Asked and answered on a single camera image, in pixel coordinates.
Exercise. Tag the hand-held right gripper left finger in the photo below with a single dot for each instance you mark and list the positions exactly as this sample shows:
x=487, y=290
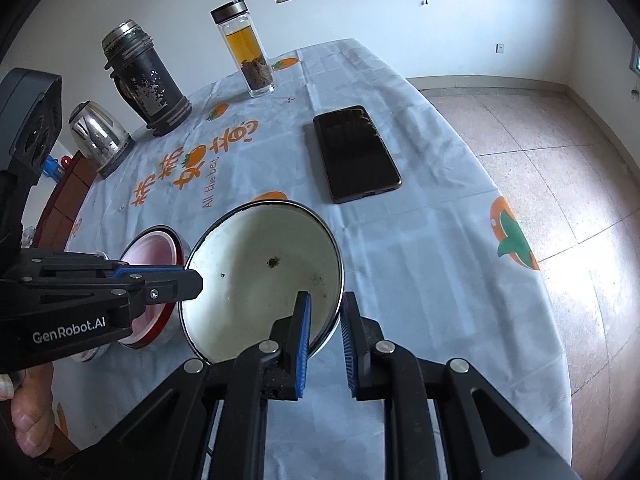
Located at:
x=302, y=340

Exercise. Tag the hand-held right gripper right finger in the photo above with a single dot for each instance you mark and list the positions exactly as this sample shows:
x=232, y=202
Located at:
x=348, y=345

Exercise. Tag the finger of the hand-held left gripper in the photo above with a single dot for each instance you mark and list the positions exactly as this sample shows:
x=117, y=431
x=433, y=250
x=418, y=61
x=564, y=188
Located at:
x=150, y=273
x=175, y=285

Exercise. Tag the red rimmed bowl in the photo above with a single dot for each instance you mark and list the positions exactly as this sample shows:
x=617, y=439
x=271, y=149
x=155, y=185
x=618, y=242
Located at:
x=150, y=260

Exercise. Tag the stainless steel bowl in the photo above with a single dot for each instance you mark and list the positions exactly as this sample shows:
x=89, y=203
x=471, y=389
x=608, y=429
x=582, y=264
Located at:
x=85, y=355

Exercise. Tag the white enamel bowl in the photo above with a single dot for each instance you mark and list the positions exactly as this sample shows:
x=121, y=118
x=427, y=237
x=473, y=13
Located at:
x=260, y=280

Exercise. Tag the person's left hand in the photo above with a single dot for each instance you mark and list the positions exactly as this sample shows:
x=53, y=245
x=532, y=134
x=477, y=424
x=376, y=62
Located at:
x=27, y=410

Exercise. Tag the orange print plastic tablecloth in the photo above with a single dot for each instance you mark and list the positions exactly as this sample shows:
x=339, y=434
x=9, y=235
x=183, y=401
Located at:
x=425, y=260

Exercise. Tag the brown wooden cabinet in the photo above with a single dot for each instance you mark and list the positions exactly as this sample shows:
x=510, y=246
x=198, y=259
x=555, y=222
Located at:
x=65, y=195

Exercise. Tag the stainless steel kettle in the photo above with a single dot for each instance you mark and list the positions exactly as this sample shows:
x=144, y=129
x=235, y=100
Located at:
x=100, y=140

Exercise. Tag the blue thermos flask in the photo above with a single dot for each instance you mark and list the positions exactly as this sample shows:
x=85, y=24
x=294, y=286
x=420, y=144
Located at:
x=51, y=167

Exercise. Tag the worn black thermos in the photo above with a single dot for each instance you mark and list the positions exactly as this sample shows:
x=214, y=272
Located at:
x=150, y=90

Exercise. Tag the black smartphone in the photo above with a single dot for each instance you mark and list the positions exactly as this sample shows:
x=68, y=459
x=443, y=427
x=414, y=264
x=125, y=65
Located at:
x=357, y=155

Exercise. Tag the glass tea bottle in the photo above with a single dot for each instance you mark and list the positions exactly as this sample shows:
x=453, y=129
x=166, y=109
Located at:
x=250, y=60

